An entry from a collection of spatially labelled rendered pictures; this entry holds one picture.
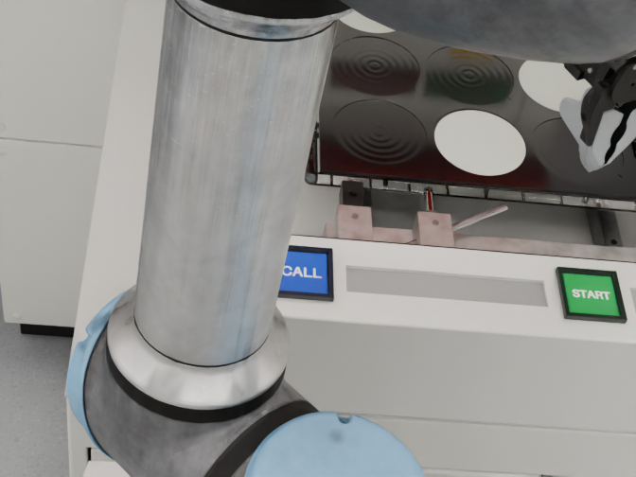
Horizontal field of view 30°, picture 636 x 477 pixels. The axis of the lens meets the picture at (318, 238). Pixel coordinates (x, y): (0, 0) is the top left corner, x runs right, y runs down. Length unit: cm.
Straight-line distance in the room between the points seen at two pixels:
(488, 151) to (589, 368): 29
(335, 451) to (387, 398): 39
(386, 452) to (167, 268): 18
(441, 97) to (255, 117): 75
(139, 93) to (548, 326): 58
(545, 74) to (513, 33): 92
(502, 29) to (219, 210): 21
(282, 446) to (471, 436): 47
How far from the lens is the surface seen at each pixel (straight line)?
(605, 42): 50
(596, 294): 109
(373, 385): 109
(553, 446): 120
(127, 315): 75
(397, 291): 104
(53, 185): 182
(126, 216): 125
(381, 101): 130
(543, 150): 130
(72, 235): 190
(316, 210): 128
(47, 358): 215
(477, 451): 119
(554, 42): 49
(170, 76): 60
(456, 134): 128
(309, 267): 103
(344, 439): 73
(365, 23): 140
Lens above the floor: 175
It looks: 48 degrees down
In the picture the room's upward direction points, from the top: 12 degrees clockwise
